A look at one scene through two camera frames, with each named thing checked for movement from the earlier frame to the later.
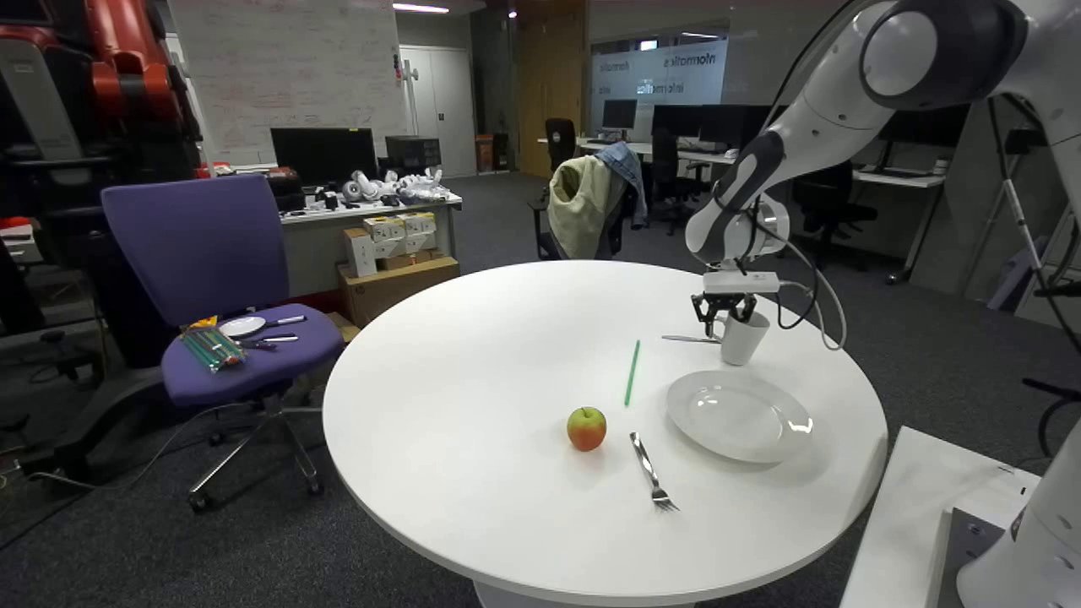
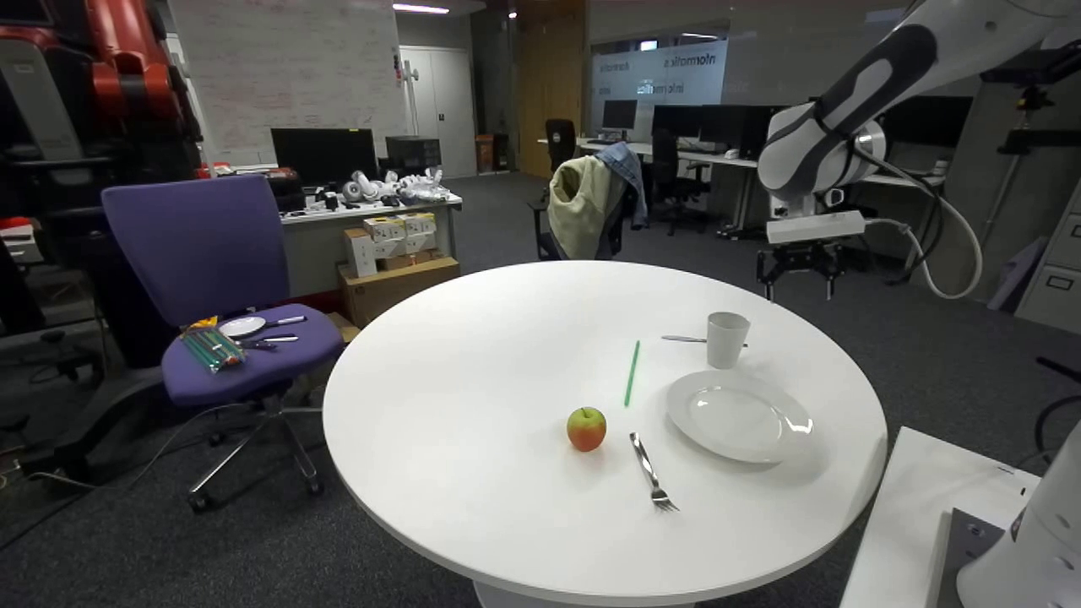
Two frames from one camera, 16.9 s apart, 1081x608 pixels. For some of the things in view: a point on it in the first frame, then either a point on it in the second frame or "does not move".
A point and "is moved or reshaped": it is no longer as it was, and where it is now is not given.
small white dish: x=245 y=324 does not move
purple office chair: x=211 y=253 does not move
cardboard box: x=363 y=289 does not move
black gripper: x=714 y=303 -> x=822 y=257
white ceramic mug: x=737 y=339 is moved or reshaped
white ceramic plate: x=737 y=416 does not move
